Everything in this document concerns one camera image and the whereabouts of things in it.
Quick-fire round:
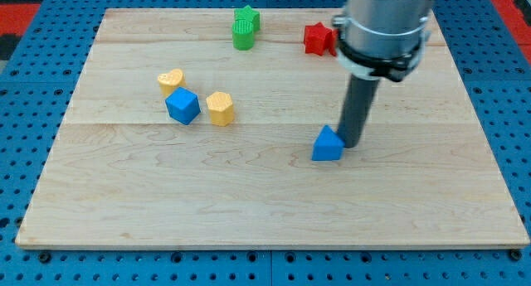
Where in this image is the wooden board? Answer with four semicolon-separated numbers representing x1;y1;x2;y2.
16;8;529;250

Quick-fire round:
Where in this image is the green star block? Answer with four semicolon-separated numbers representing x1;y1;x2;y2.
234;5;261;32

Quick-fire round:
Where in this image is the green cylinder block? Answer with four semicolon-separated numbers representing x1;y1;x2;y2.
231;20;255;51

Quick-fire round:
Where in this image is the yellow heart block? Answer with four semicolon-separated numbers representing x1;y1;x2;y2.
157;69;187;98

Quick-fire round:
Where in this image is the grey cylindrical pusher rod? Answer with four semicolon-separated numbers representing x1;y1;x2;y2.
337;75;380;148

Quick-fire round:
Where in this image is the red star block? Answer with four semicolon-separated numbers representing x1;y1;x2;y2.
303;22;334;56

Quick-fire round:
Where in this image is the blue triangle block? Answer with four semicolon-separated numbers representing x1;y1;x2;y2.
311;125;344;161

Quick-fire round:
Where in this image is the yellow hexagon block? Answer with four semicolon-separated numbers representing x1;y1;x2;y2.
206;91;235;127

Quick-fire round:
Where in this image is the red block behind arm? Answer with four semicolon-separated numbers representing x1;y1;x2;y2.
329;29;338;56

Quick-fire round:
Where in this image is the blue cube block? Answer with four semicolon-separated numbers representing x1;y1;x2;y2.
165;87;201;125

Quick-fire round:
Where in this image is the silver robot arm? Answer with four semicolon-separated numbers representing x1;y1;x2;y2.
332;0;435;82

